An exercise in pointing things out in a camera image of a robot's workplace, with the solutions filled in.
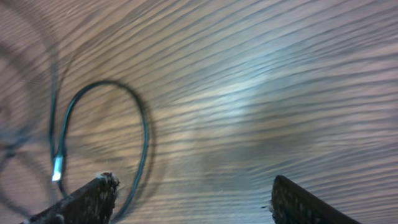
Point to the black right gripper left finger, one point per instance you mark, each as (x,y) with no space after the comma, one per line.
(93,203)

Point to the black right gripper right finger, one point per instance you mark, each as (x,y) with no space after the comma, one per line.
(292,204)

